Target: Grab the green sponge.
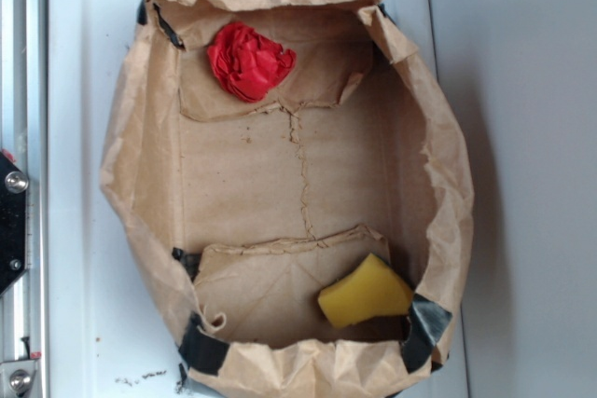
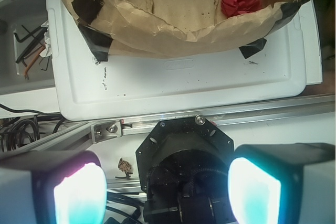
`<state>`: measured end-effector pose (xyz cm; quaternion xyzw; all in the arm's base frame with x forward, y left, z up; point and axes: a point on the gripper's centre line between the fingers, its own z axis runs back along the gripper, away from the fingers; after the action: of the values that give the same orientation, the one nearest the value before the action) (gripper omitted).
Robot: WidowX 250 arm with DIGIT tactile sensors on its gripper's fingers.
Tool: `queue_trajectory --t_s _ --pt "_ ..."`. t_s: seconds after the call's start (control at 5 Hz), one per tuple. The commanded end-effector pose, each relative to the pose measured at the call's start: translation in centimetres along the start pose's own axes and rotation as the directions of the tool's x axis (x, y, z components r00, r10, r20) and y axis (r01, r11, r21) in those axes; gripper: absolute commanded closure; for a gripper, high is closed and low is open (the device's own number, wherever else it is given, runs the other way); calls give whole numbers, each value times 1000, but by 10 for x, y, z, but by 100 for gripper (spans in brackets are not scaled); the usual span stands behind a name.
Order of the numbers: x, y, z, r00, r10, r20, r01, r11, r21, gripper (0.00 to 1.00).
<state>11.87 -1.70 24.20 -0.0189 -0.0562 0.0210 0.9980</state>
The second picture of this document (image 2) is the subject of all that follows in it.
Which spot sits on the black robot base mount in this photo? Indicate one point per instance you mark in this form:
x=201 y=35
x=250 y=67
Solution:
x=183 y=169

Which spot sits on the brown paper bag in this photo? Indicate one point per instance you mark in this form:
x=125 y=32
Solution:
x=175 y=28

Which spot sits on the aluminium frame rail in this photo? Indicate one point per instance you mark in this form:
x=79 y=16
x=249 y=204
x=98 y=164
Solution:
x=309 y=118

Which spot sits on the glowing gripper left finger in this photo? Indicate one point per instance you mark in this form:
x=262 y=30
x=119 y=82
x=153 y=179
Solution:
x=52 y=187

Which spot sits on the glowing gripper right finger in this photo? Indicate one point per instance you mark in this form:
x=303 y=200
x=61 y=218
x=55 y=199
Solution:
x=283 y=183

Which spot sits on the allen key set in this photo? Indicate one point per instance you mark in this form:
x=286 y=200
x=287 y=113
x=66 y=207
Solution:
x=32 y=52

